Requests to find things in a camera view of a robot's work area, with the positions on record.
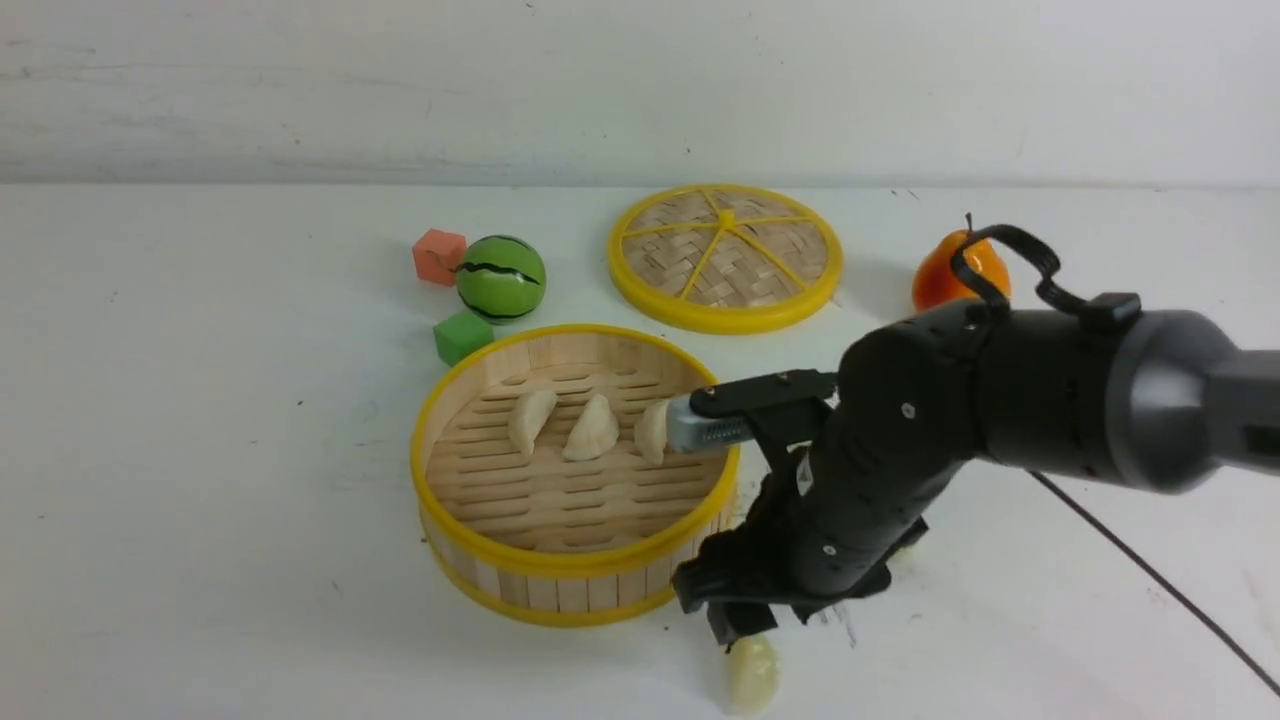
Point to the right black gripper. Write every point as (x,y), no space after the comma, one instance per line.
(827,518)

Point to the green dumpling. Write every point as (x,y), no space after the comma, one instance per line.
(754,673)
(904,556)

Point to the white dumpling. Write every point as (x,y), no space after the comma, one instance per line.
(651,432)
(526,419)
(594,434)

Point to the right grey black robot arm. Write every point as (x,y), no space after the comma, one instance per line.
(1149,400)

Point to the yellow rimmed bamboo steamer tray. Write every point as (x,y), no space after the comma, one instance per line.
(553,542)

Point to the yellow woven steamer lid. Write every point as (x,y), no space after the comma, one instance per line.
(724,259)

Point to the orange toy pear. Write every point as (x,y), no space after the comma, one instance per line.
(934,283)

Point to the green foam cube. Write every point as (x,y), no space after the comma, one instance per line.
(461,335)

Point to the green toy watermelon ball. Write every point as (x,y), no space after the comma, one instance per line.
(501,278)

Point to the orange foam cube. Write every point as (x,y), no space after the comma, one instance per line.
(436,256)

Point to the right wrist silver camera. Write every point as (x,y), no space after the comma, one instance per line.
(775,410)

